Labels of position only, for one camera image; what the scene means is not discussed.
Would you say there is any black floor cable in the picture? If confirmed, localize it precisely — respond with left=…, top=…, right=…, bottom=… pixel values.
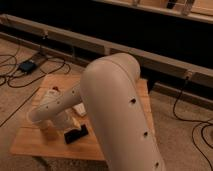
left=0, top=44, right=73, bottom=89

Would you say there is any black cable on right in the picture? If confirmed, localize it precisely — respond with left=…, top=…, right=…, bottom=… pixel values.
left=171, top=75, right=213, bottom=164

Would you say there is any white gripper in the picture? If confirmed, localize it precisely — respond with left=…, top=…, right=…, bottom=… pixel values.
left=51, top=111, right=81, bottom=131

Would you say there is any wooden table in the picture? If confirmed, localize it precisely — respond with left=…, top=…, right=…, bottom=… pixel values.
left=10, top=74, right=155, bottom=171

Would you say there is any white rectangular block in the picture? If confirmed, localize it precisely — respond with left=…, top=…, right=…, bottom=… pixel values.
left=73, top=103, right=86, bottom=117

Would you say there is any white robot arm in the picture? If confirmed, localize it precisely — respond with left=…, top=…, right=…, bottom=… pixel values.
left=28, top=53, right=166, bottom=171

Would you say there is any blue power adapter box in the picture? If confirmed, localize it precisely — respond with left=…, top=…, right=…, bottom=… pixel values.
left=18, top=60, right=36, bottom=74

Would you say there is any black eraser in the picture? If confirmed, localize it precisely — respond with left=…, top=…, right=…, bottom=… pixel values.
left=64, top=125, right=89, bottom=144

